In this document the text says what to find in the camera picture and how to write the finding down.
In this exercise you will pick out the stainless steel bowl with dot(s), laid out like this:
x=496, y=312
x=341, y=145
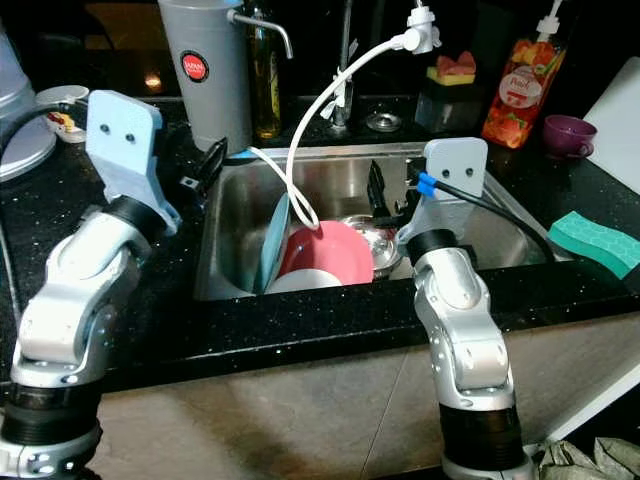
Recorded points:
x=380, y=255

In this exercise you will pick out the pink plate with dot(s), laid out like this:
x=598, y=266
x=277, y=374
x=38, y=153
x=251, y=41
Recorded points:
x=330, y=250

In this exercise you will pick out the light blue plate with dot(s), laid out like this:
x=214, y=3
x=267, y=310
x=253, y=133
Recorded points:
x=270, y=245

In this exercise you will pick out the white bowl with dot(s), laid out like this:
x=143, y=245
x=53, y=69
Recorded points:
x=305, y=282

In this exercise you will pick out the stainless steel sink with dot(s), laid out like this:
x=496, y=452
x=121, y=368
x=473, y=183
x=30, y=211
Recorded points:
x=330, y=185

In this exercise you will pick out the grey water filter canister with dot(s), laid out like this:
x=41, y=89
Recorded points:
x=210, y=110

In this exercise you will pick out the round metal counter hole cover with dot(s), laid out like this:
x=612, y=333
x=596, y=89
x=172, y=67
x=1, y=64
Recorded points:
x=383, y=122

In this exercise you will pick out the green capped oil bottle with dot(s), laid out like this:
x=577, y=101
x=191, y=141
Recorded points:
x=266, y=100

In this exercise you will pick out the dark sponge holder box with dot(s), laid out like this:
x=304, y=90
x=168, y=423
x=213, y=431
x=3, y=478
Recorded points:
x=443, y=108

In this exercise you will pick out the curved chrome faucet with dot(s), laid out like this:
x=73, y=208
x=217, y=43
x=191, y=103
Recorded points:
x=345, y=60

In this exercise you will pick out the pink and yellow sponge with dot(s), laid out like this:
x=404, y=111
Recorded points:
x=452, y=68

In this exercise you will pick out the white faucet diverter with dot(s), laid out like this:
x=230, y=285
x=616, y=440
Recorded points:
x=423, y=32

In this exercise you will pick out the white printed mug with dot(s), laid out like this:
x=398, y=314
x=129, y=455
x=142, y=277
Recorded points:
x=52, y=98

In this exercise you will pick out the peach soap pump bottle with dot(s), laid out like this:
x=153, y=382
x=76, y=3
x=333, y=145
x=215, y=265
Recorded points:
x=520, y=95

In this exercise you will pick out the purple cup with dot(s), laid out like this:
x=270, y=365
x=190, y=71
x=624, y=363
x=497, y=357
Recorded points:
x=567, y=135

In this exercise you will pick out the green sponge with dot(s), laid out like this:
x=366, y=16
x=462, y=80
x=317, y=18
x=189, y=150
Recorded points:
x=595, y=240

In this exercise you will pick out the white cutting board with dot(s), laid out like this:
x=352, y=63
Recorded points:
x=620, y=125

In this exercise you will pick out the olive crumpled fabric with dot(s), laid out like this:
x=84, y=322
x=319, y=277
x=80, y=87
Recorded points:
x=585, y=462

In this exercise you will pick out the pale grey right wrist camera mount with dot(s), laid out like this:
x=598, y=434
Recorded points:
x=460, y=160

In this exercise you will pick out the pale grey wrist camera mount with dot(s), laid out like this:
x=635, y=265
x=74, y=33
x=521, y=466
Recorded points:
x=125, y=130
x=460, y=160

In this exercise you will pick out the pale grey left wrist camera mount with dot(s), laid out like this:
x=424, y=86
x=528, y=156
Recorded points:
x=125, y=130

